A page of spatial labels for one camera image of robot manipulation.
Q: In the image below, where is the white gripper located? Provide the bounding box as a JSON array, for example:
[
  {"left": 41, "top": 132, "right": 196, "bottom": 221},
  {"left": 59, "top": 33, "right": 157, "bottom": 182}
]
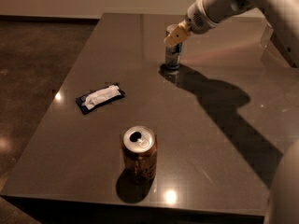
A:
[{"left": 164, "top": 0, "right": 218, "bottom": 48}]

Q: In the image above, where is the silver blue redbull can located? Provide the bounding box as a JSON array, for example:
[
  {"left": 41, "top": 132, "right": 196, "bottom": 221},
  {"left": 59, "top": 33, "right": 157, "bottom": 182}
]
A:
[{"left": 164, "top": 24, "right": 182, "bottom": 70}]

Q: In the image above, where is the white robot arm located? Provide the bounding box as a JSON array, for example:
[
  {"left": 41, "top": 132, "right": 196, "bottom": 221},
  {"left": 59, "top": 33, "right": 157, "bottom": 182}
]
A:
[{"left": 164, "top": 0, "right": 299, "bottom": 224}]

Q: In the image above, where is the blue white rxbar wrapper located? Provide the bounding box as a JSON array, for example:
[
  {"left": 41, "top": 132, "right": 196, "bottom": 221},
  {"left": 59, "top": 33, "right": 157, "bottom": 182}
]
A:
[{"left": 76, "top": 84, "right": 125, "bottom": 115}]

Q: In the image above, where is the brown soda can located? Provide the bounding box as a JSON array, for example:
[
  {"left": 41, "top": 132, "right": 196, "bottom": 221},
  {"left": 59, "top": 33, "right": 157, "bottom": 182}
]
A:
[{"left": 122, "top": 126, "right": 157, "bottom": 183}]

